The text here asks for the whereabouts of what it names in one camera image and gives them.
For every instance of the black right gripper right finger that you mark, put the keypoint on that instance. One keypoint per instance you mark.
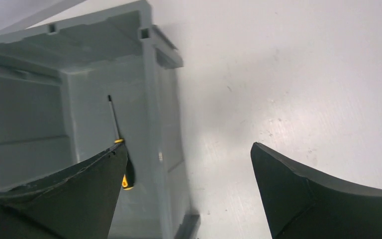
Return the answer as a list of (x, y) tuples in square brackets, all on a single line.
[(301, 202)]

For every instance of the grey plastic bin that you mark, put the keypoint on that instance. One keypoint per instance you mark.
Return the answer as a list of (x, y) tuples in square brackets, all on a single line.
[(70, 88)]

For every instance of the black yellow screwdriver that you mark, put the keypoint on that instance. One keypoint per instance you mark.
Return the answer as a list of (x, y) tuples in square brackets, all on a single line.
[(128, 181)]

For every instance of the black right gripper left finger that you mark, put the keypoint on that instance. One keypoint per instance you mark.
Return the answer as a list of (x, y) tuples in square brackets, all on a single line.
[(75, 203)]

